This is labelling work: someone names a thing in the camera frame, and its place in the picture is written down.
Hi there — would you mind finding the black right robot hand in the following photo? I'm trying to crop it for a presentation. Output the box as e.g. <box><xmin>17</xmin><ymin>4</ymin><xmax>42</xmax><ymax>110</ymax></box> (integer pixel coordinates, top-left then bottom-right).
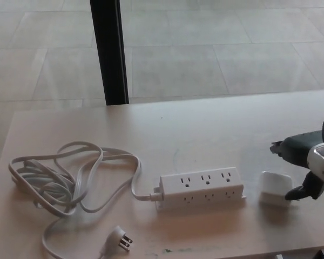
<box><xmin>269</xmin><ymin>129</ymin><xmax>324</xmax><ymax>201</ymax></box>

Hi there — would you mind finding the white charger plug adapter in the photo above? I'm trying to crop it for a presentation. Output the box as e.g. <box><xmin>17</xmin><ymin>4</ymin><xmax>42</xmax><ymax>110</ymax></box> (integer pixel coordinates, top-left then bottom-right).
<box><xmin>259</xmin><ymin>171</ymin><xmax>293</xmax><ymax>208</ymax></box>

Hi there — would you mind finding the white three-prong plug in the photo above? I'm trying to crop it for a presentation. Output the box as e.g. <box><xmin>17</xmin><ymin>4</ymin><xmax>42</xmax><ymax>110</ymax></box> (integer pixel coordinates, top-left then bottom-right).
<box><xmin>99</xmin><ymin>226</ymin><xmax>134</xmax><ymax>259</ymax></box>

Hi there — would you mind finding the white power strip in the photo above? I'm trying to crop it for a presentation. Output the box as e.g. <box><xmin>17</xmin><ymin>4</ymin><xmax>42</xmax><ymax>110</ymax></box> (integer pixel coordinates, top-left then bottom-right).
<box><xmin>150</xmin><ymin>166</ymin><xmax>246</xmax><ymax>213</ymax></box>

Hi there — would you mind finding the black window frame post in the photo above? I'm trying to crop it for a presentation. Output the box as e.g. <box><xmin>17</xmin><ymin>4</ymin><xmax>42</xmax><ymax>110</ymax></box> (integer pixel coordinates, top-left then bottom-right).
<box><xmin>89</xmin><ymin>0</ymin><xmax>130</xmax><ymax>106</ymax></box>

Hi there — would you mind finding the white power strip cord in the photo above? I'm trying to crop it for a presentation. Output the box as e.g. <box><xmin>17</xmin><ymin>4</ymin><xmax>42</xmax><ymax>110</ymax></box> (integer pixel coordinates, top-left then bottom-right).
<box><xmin>8</xmin><ymin>140</ymin><xmax>163</xmax><ymax>259</ymax></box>

